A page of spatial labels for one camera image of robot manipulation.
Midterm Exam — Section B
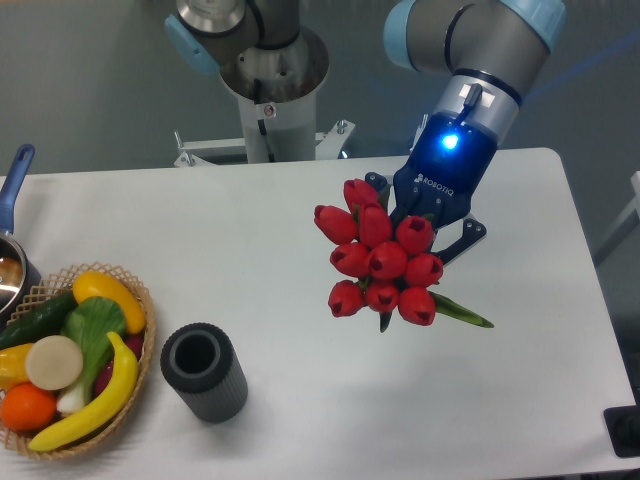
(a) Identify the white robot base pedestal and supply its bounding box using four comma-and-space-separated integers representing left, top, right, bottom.
173, 89, 356, 167

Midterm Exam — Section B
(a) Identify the dark grey ribbed vase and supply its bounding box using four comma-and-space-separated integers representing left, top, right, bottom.
160, 323, 248, 424

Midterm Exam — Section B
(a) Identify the green bok choy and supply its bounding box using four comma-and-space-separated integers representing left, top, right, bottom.
57, 296, 126, 416

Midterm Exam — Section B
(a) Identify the yellow banana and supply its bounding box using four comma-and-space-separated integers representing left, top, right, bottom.
28, 331, 138, 452

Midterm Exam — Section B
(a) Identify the green cucumber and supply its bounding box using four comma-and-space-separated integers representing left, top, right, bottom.
1, 291, 78, 349

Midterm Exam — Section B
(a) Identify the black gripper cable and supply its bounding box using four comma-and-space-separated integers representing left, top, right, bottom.
457, 83, 484, 130

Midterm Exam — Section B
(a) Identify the dark red vegetable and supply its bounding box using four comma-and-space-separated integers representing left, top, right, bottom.
93, 333, 145, 396

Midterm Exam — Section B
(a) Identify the red tulip bouquet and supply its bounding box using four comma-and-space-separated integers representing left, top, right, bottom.
314, 179, 493, 331

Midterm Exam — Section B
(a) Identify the yellow bell pepper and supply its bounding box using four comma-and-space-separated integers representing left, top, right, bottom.
72, 271, 146, 335

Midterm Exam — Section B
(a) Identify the small yellow pepper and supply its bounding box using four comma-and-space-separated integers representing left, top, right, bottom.
0, 343, 33, 391

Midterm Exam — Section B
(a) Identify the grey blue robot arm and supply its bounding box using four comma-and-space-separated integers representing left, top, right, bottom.
164, 1, 567, 262

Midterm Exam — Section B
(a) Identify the blue handled saucepan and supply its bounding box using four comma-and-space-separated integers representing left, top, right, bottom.
1, 144, 41, 329

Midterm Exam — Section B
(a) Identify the woven wicker basket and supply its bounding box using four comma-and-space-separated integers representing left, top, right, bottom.
1, 263, 156, 459

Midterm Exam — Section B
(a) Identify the black box at table edge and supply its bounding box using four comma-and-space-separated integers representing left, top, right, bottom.
603, 405, 639, 458

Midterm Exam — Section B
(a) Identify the orange fruit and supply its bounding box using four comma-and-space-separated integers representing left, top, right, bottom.
1, 383, 57, 432

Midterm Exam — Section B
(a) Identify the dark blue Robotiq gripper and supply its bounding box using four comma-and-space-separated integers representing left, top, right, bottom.
364, 113, 497, 265

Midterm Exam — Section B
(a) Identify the beige round slice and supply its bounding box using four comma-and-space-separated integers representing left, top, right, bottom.
25, 335, 84, 391

